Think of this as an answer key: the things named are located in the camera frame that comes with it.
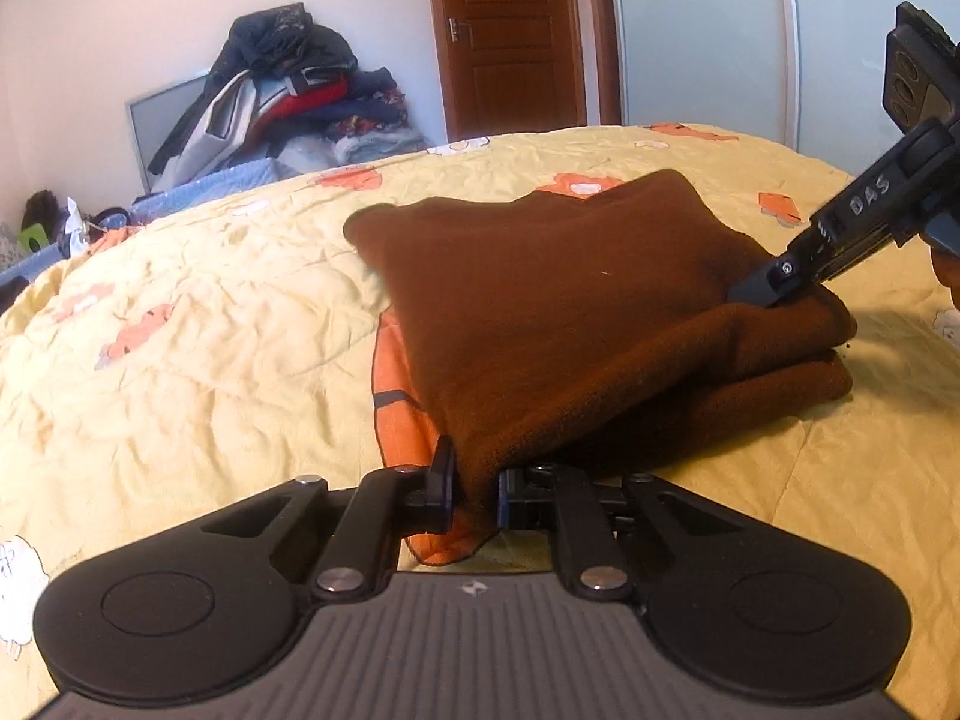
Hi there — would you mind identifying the person's right hand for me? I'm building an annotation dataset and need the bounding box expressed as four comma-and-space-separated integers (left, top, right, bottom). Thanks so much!
930, 244, 960, 310

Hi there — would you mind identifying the brown wooden door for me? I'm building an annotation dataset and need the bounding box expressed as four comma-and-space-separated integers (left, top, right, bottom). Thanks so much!
424, 0, 587, 143

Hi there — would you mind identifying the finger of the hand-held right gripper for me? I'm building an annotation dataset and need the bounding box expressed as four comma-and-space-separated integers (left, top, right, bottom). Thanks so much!
726, 229, 830, 310

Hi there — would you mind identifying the blue bed sheet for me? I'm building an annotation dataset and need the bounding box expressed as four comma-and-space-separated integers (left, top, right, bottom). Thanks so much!
0, 161, 301, 302

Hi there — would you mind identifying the pile of mixed clothes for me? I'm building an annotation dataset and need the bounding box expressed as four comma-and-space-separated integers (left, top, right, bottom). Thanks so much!
146, 4, 431, 190

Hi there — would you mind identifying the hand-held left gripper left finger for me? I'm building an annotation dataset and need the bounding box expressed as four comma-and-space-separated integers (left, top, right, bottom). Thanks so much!
201, 435, 458, 602

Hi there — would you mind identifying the dark plush toy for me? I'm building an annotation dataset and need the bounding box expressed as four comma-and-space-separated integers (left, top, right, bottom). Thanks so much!
21, 190, 65, 241

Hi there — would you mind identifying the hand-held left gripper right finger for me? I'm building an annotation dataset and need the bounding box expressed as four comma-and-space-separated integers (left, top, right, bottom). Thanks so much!
496, 465, 743, 602

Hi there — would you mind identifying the white sliding wardrobe door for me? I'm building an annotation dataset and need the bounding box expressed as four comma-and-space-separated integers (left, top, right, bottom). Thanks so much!
606, 0, 960, 188

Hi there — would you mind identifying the grey framed panel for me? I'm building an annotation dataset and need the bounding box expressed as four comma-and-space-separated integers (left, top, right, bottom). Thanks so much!
125, 71, 216, 194

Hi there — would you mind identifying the brown knit garment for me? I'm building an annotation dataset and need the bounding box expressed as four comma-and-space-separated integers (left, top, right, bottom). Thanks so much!
343, 169, 857, 542

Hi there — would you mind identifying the yellow carrot print blanket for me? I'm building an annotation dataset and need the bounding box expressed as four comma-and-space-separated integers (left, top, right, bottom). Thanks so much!
0, 122, 960, 720

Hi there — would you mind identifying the white tissue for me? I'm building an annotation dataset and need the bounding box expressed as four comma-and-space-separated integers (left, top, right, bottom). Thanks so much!
58, 197, 95, 257

